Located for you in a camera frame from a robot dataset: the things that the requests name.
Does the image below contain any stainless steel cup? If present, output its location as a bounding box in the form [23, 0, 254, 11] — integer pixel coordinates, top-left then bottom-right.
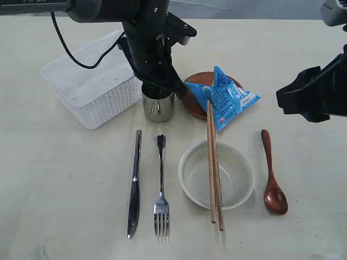
[142, 84, 175, 122]

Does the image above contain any white ceramic bowl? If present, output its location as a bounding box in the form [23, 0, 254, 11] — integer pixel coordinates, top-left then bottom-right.
[178, 139, 256, 211]

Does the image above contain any wooden handled metal scoop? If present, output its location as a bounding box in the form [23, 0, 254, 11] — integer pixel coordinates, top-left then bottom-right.
[261, 129, 288, 216]

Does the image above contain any silver table knife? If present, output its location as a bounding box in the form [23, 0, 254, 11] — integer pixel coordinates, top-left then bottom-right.
[127, 130, 142, 239]

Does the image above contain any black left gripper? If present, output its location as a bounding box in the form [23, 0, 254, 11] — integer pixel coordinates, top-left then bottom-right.
[119, 18, 188, 99]

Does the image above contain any white perforated plastic basket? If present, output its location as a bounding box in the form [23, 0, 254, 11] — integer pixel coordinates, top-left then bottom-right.
[41, 47, 142, 130]

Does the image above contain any brown round plate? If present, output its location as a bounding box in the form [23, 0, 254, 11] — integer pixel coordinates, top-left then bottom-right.
[181, 70, 243, 121]

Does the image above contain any blue snack bag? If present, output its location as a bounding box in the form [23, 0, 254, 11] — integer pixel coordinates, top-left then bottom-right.
[185, 66, 261, 132]

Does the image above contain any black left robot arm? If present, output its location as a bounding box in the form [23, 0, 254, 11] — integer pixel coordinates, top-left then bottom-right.
[1, 0, 197, 99]

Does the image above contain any wooden chopstick back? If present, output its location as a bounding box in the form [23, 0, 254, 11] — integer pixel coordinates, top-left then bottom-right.
[210, 104, 224, 231]

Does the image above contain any black cable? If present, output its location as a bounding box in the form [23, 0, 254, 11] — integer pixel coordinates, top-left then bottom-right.
[50, 12, 127, 69]

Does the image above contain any silver fork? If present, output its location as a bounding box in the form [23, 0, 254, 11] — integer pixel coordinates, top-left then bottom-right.
[153, 134, 170, 240]

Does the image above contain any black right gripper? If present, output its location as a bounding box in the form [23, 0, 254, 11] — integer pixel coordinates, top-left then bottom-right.
[276, 46, 346, 122]

